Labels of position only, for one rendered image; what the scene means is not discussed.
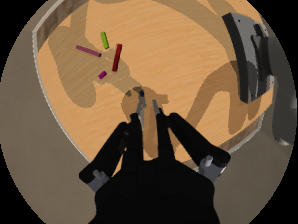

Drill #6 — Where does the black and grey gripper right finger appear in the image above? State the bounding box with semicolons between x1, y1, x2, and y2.
152;99;231;196

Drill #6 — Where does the dark red rod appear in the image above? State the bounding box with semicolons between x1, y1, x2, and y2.
112;44;123;72

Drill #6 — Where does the pink rod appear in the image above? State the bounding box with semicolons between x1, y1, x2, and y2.
76;45;101;57

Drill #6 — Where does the small magenta block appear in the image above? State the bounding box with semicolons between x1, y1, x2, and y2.
98;71;107;79

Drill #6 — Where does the dark grey rod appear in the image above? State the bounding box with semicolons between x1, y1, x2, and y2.
140;95;146;108

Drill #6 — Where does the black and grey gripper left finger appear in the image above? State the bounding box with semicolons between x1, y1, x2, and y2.
79;102;144;198

